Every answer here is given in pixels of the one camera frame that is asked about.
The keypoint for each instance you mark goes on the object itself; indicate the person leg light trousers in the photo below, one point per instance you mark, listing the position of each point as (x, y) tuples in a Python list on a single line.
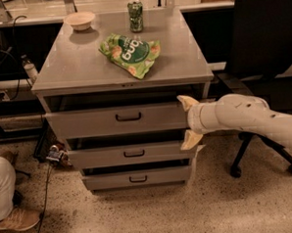
[(7, 187)]

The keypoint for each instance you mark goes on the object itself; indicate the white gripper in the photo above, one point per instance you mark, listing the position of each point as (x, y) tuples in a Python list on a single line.
[(194, 119)]

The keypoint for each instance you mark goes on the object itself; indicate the grey bottom drawer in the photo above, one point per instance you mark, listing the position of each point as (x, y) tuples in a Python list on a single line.
[(136, 178)]

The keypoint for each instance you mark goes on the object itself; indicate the tan sneaker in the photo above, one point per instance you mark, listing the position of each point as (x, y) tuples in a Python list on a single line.
[(20, 220)]

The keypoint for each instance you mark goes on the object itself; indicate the plastic water bottle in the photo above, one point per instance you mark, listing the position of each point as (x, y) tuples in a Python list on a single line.
[(29, 68)]

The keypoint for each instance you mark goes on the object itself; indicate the green chip bag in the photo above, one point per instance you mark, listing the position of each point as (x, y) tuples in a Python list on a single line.
[(134, 55)]

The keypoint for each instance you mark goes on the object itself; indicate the green soda can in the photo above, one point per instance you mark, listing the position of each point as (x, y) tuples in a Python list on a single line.
[(134, 9)]

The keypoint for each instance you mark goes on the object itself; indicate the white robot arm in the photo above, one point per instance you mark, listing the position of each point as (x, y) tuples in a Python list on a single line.
[(235, 111)]

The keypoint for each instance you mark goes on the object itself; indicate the black office chair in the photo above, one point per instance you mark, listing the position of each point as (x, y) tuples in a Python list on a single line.
[(260, 53)]

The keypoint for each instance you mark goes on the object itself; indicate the grey drawer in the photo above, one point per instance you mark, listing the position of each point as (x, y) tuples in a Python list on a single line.
[(132, 154), (120, 120), (136, 178)]

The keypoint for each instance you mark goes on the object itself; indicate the grey middle drawer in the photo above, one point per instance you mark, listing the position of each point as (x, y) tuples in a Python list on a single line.
[(132, 154)]

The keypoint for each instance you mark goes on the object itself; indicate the grey top drawer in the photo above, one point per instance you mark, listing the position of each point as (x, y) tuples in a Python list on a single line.
[(120, 120)]

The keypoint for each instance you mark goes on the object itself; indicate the grey drawer cabinet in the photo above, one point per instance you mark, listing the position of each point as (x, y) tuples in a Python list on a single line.
[(76, 76)]

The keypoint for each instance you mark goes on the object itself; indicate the beige bowl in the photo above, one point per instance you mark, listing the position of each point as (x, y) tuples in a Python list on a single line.
[(80, 20)]

